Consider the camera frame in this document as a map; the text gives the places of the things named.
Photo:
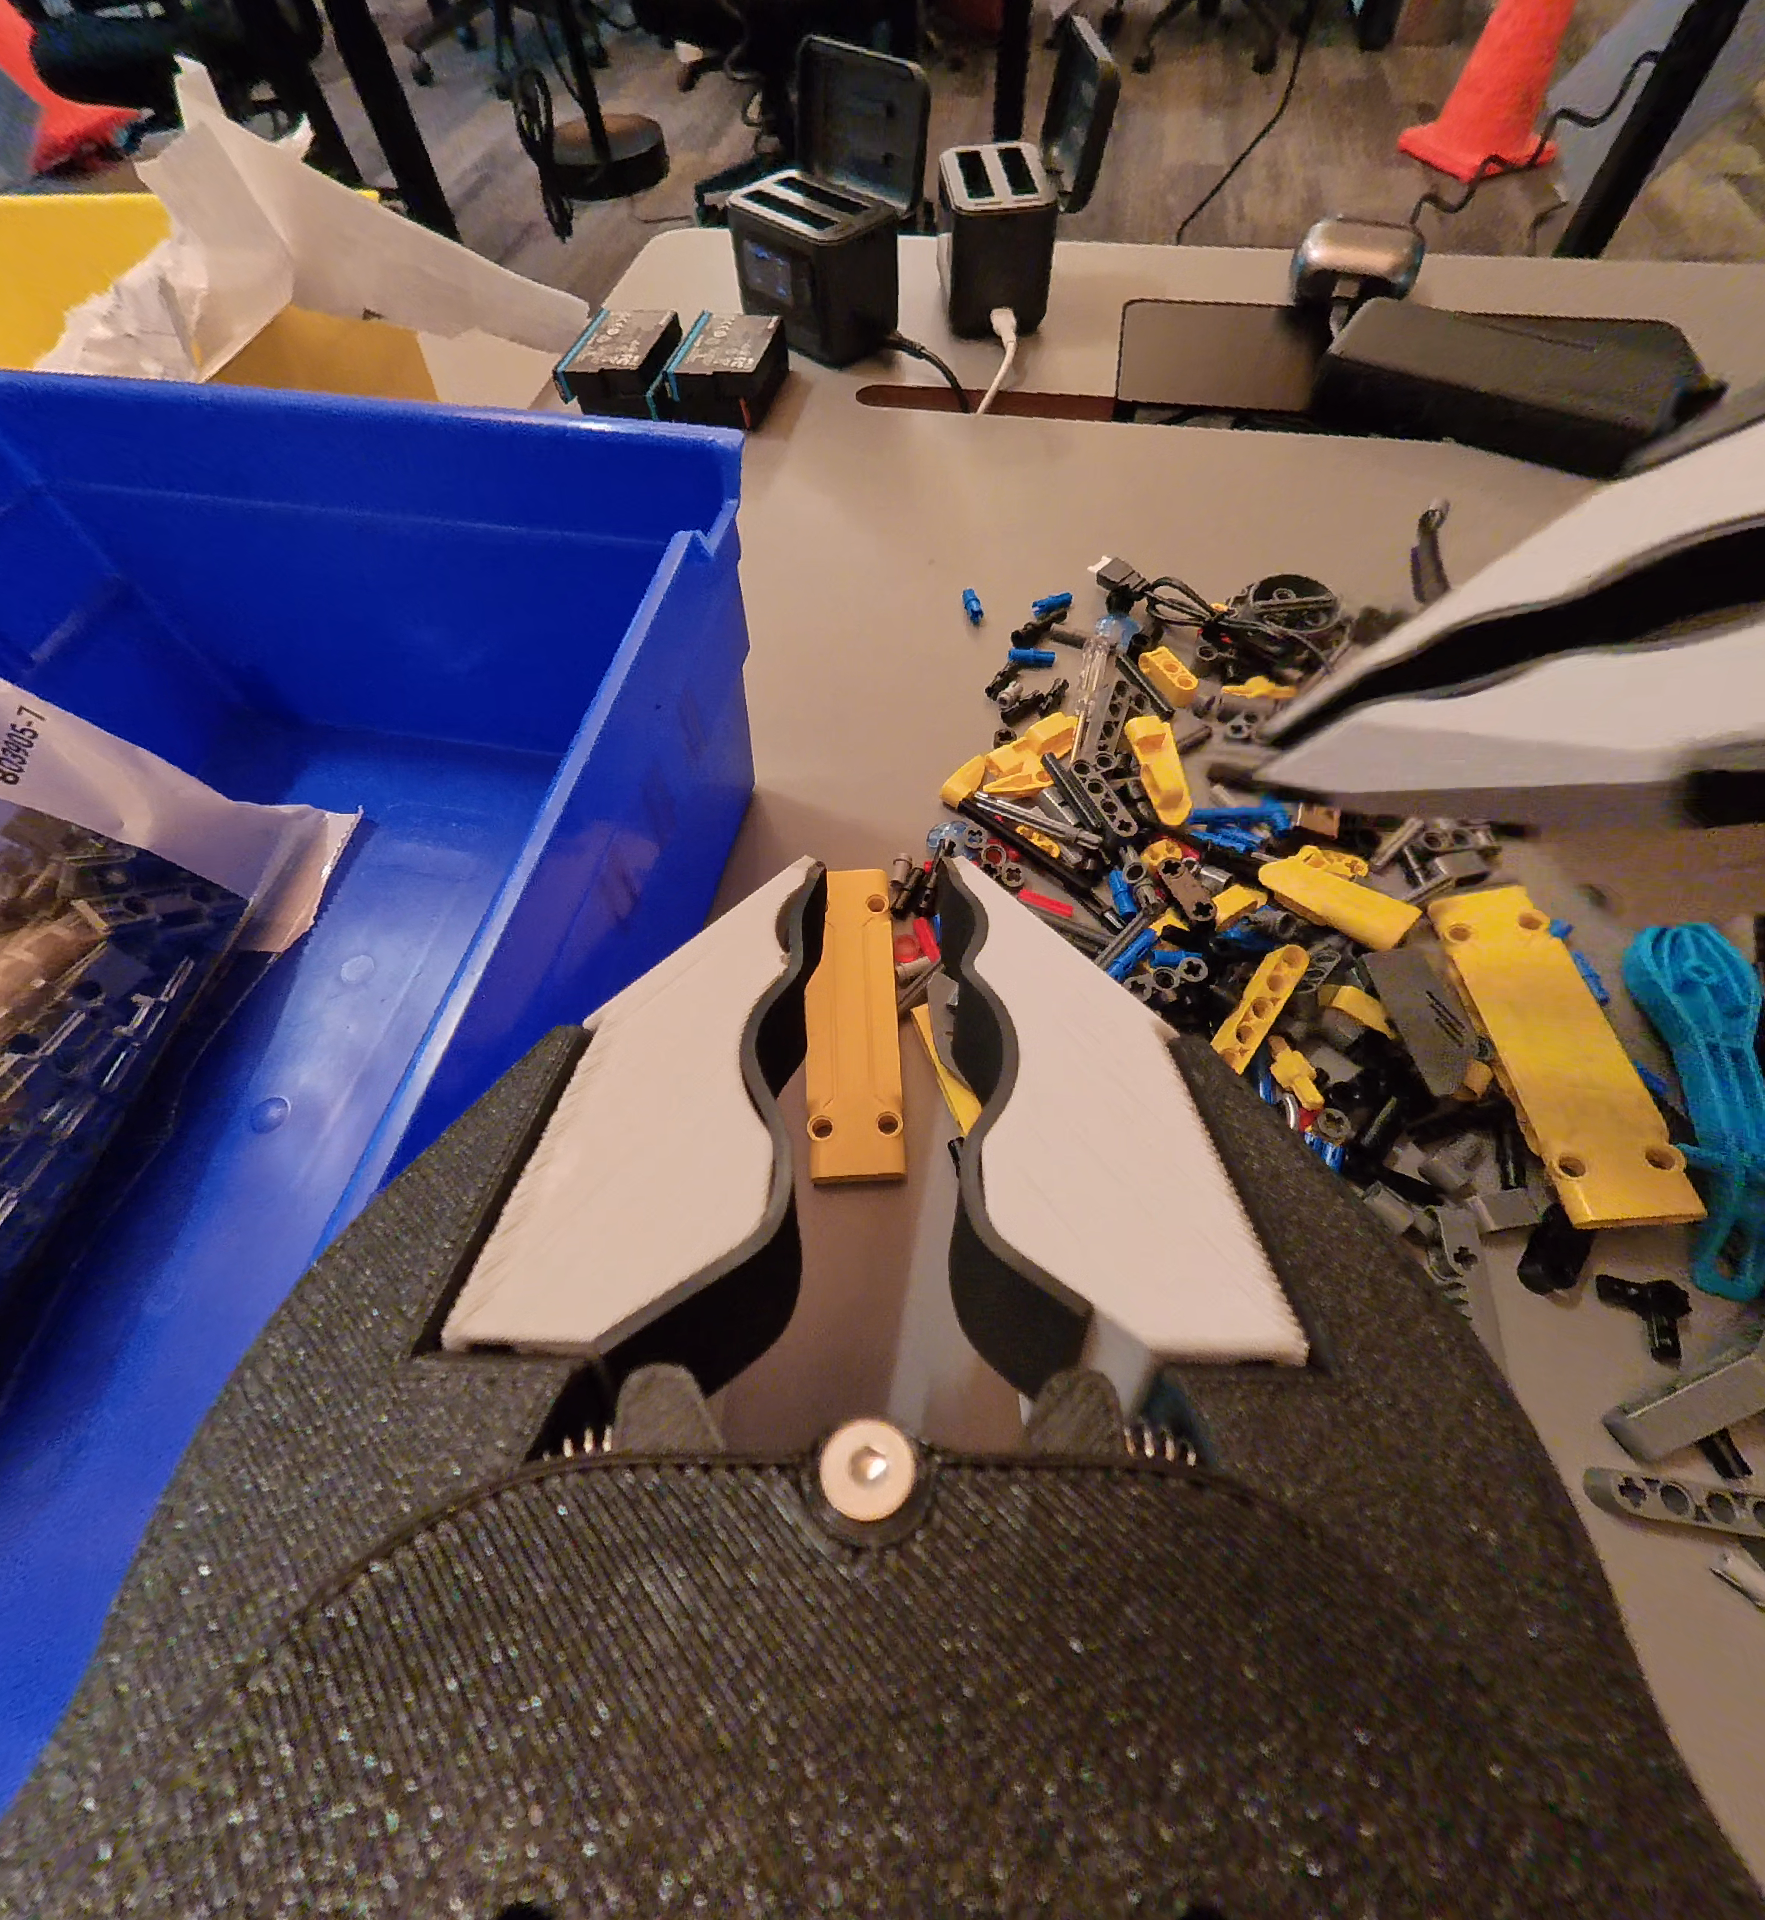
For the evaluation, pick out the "black round stand base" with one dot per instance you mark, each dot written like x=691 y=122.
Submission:
x=605 y=150

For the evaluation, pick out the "black open-lid battery charger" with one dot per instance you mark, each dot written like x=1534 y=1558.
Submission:
x=808 y=255

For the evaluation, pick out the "yellow plastic bin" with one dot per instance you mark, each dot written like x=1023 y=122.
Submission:
x=13 y=285

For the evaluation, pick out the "orange traffic cone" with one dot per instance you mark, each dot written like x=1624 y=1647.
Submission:
x=1488 y=103
x=80 y=103

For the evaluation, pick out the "blue plastic storage bin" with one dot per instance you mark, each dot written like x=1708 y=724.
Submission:
x=373 y=600

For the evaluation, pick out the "black two-slot battery charger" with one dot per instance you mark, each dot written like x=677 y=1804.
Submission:
x=995 y=241

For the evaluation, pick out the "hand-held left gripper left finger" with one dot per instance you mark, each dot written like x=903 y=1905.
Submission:
x=626 y=1184

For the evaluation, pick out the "clear bag of brick pieces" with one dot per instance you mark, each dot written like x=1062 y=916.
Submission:
x=57 y=974

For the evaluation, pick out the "background desk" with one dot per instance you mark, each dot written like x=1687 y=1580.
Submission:
x=387 y=103
x=1647 y=121

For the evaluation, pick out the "yellow flat brick panel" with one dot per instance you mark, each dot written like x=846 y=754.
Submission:
x=1557 y=1050
x=855 y=1035

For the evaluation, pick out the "pile of toy brick pieces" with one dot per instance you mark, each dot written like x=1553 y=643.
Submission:
x=1332 y=899

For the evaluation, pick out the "cyan brick separator tool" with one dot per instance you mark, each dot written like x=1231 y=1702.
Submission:
x=1723 y=1080

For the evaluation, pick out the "black power adapter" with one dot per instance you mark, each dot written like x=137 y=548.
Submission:
x=1496 y=382

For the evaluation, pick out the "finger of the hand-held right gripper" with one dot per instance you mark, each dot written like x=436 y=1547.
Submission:
x=1616 y=555
x=1572 y=743

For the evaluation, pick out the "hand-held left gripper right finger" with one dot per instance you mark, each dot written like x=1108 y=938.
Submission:
x=1136 y=1184

